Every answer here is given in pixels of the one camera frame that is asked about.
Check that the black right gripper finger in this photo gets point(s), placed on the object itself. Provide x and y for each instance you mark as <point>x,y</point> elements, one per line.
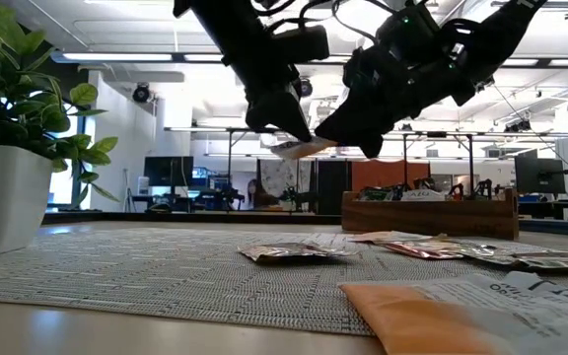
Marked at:
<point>363,120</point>
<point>375,143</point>

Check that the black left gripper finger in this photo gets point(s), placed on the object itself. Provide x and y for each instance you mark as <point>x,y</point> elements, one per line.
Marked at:
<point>279,116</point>

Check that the white orange Tazo tea packet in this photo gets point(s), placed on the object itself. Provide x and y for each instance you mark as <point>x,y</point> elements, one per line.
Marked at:
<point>461,315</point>
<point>422,195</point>
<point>299,148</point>

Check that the dark foil tea packet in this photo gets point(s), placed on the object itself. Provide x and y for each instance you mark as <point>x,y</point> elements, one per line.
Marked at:
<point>377,193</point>

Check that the silver brown snack packet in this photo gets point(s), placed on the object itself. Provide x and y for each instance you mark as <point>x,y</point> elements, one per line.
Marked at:
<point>289,252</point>

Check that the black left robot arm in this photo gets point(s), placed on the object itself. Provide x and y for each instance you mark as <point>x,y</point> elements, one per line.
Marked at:
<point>215,24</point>

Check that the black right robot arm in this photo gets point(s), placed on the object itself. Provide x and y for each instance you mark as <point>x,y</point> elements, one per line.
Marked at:
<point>501,29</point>

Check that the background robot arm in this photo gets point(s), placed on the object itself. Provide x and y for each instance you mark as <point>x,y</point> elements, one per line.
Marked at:
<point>294,197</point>

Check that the wooden tea organizer box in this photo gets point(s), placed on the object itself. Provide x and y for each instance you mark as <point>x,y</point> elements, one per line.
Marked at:
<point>427,219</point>

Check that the patterned white curtain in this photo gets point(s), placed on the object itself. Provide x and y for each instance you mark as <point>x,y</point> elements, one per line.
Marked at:
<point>284,172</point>

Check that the black cabinet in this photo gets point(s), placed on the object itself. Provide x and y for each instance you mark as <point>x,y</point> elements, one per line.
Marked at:
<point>333,187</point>

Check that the person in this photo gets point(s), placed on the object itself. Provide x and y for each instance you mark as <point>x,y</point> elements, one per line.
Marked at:
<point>253,193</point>

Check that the black background monitor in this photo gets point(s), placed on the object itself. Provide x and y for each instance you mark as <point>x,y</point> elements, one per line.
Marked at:
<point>168,170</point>
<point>539,175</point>

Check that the black ceiling speaker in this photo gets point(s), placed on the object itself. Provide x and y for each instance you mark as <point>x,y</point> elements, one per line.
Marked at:
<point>141,92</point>

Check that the ceiling light strip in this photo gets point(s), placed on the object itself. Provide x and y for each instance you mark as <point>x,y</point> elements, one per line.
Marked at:
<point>116,56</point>

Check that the grey woven placemat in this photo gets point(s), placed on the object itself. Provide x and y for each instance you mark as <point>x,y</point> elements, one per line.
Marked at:
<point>165,276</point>

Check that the large window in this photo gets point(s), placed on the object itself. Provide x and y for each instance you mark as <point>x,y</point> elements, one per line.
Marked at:
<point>67,192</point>

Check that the green potted plant white pot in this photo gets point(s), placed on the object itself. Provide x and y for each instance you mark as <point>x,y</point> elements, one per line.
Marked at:
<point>8,197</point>

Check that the orange partition wall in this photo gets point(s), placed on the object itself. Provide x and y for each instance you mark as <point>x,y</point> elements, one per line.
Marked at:
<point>387,175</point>

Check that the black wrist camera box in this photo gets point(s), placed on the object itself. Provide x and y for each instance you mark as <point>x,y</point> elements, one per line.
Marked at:
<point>407,27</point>
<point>301,43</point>

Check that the black overhead gantry frame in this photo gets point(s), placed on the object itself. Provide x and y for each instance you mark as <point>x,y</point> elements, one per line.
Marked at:
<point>200,129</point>

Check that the black aluminium table frame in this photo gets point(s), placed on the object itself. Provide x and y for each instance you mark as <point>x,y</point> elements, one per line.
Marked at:
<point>190,217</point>

